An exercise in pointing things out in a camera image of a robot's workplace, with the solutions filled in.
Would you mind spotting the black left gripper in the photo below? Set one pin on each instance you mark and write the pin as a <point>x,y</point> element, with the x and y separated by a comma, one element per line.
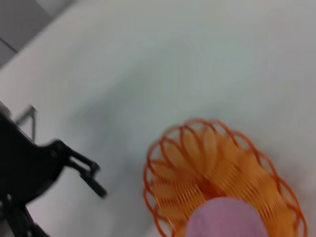
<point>24,168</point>

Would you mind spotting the pink toy peach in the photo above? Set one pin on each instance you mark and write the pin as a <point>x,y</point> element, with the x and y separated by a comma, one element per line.
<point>222,219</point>

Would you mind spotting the orange woven plastic basket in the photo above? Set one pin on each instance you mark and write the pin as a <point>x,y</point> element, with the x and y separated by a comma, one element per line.
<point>222,172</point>

